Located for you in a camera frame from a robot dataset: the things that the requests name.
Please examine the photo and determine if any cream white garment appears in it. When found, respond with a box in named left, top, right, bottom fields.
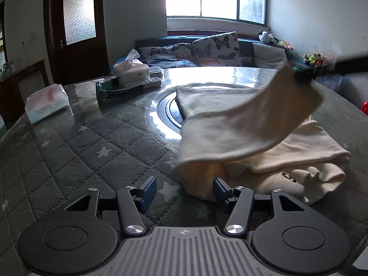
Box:
left=176, top=66, right=351, bottom=204

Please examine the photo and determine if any clear plastic storage box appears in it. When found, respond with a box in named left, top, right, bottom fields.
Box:
left=316, top=75, right=358, bottom=106

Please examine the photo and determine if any colourful plush toy pile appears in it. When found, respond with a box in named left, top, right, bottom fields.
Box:
left=303, top=53, right=324, bottom=67

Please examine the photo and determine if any red plastic stool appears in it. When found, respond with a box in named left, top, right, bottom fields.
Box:
left=360, top=101, right=368, bottom=115

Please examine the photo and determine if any grey quilted star table cover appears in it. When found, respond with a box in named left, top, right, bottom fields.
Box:
left=1, top=67, right=367, bottom=275

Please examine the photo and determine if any round black table heater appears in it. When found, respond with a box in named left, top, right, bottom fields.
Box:
left=145, top=87, right=183, bottom=145

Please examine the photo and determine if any grey cushion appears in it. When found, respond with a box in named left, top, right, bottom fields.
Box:
left=253, top=42, right=288, bottom=69

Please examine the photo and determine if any black and white plush toy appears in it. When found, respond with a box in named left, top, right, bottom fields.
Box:
left=258, top=31, right=279, bottom=45

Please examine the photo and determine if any teal tray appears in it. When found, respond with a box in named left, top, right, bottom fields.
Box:
left=95, top=77, right=161, bottom=102

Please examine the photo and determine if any pink tissue box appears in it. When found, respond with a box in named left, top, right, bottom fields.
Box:
left=113, top=49, right=150, bottom=85

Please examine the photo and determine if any blue corner sofa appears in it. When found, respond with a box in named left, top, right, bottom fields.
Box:
left=110, top=34, right=346, bottom=93

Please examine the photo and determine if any upright butterfly print pillow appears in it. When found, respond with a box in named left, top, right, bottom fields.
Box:
left=192, top=32, right=243, bottom=67

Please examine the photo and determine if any soft tissue pack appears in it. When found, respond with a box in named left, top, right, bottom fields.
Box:
left=25, top=83, right=70, bottom=125

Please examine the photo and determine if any flat butterfly print pillow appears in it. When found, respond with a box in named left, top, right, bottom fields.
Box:
left=138, top=42, right=196, bottom=69

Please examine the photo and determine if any dark wooden door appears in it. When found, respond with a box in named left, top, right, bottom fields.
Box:
left=43, top=0, right=109, bottom=85

